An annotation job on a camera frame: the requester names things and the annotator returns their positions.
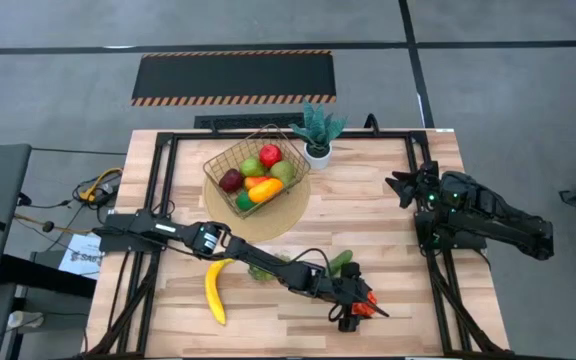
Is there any red yellow mango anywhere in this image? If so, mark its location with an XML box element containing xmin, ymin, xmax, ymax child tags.
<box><xmin>243</xmin><ymin>175</ymin><xmax>272</xmax><ymax>191</ymax></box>

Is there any small light green pear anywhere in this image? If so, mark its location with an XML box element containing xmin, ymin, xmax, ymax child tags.
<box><xmin>239</xmin><ymin>156</ymin><xmax>267</xmax><ymax>178</ymax></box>

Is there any large olive green pear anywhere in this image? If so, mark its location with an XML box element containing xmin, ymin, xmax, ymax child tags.
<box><xmin>269</xmin><ymin>160</ymin><xmax>297</xmax><ymax>187</ymax></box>

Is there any yellow orange mango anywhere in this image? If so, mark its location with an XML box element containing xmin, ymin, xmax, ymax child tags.
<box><xmin>247</xmin><ymin>177</ymin><xmax>285</xmax><ymax>204</ymax></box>

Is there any yellow cable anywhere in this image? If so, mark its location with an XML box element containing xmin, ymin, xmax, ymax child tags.
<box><xmin>78</xmin><ymin>167</ymin><xmax>124</xmax><ymax>202</ymax></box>

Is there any white printed paper sign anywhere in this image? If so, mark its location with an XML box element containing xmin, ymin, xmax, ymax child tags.
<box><xmin>57</xmin><ymin>232</ymin><xmax>103</xmax><ymax>280</ymax></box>

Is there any round woven placemat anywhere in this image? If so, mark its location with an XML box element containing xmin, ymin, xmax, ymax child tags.
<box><xmin>203</xmin><ymin>172</ymin><xmax>312</xmax><ymax>244</ymax></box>

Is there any black perforated bar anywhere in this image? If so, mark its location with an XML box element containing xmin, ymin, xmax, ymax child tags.
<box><xmin>193</xmin><ymin>112</ymin><xmax>305</xmax><ymax>131</ymax></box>

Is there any green cucumber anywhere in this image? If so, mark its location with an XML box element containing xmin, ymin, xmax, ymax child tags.
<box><xmin>327</xmin><ymin>249</ymin><xmax>355</xmax><ymax>278</ymax></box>

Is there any potted plant in white pot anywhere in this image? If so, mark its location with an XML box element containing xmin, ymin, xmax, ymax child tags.
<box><xmin>288</xmin><ymin>99</ymin><xmax>348</xmax><ymax>171</ymax></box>

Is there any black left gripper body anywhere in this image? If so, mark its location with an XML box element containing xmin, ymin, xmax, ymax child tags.
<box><xmin>312</xmin><ymin>262</ymin><xmax>374</xmax><ymax>334</ymax></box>

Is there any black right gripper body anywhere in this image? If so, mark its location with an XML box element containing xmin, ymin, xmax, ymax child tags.
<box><xmin>407</xmin><ymin>160</ymin><xmax>441</xmax><ymax>212</ymax></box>

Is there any white power adapter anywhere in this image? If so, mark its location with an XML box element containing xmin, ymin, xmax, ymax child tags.
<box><xmin>6</xmin><ymin>310</ymin><xmax>45</xmax><ymax>331</ymax></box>

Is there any red apple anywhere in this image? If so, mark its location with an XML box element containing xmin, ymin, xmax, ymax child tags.
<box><xmin>259</xmin><ymin>144</ymin><xmax>284</xmax><ymax>169</ymax></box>

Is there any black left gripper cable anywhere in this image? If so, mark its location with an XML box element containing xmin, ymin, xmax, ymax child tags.
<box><xmin>287</xmin><ymin>246</ymin><xmax>333</xmax><ymax>277</ymax></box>

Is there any yellow banana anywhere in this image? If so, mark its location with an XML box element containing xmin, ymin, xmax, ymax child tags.
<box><xmin>204</xmin><ymin>257</ymin><xmax>236</xmax><ymax>327</ymax></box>

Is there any dark green lime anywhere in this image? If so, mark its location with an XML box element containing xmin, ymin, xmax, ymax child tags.
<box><xmin>235</xmin><ymin>191</ymin><xmax>257</xmax><ymax>212</ymax></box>

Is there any bumpy orange fruit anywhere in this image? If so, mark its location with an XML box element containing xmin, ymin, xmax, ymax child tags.
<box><xmin>351</xmin><ymin>290</ymin><xmax>380</xmax><ymax>318</ymax></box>

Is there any green grape bunch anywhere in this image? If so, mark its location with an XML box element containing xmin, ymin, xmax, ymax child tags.
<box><xmin>247</xmin><ymin>253</ymin><xmax>292</xmax><ymax>283</ymax></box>

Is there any black hazard striped floor mat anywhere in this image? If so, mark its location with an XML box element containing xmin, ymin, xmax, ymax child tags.
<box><xmin>129</xmin><ymin>49</ymin><xmax>338</xmax><ymax>107</ymax></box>

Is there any gold wire basket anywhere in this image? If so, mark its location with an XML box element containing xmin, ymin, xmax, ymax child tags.
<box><xmin>202</xmin><ymin>123</ymin><xmax>312</xmax><ymax>220</ymax></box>

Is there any black metal table frame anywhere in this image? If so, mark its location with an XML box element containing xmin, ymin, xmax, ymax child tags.
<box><xmin>87</xmin><ymin>129</ymin><xmax>510</xmax><ymax>359</ymax></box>

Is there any dark red bell pepper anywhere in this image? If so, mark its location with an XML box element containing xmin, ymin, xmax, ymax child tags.
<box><xmin>218</xmin><ymin>168</ymin><xmax>245</xmax><ymax>194</ymax></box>

